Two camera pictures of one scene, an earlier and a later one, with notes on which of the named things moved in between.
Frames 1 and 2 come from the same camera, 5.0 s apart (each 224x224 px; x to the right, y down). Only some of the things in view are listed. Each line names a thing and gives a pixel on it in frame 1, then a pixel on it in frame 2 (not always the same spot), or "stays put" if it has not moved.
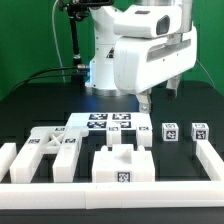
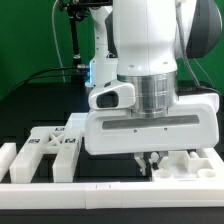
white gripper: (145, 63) -> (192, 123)
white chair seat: (123, 164) -> (204, 164)
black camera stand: (78, 11) stays put
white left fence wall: (8, 151) stays put
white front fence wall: (113, 195) stays put
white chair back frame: (62, 141) stays put
